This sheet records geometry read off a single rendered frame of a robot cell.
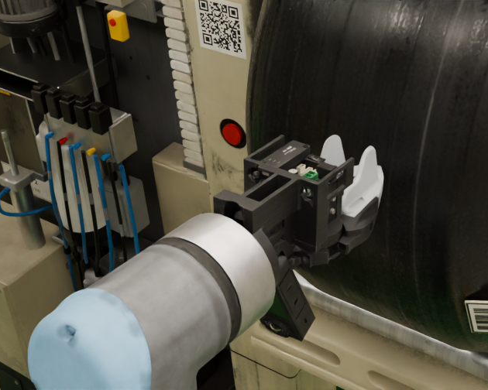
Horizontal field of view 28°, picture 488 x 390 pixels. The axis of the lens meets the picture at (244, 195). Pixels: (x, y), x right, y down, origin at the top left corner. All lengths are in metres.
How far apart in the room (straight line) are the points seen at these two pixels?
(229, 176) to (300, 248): 0.60
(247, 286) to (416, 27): 0.30
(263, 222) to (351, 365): 0.58
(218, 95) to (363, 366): 0.40
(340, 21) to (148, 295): 0.37
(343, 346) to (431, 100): 0.49
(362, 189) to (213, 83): 0.50
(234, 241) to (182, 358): 0.10
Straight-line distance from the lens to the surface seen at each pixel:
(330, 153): 0.84
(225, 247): 0.68
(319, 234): 0.76
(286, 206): 0.73
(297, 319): 0.81
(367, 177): 0.83
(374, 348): 1.26
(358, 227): 0.79
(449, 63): 0.85
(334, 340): 1.27
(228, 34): 1.23
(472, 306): 0.95
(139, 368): 0.61
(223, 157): 1.34
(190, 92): 1.34
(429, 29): 0.86
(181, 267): 0.65
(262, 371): 1.59
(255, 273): 0.68
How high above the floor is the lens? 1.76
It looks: 36 degrees down
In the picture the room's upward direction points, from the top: 6 degrees counter-clockwise
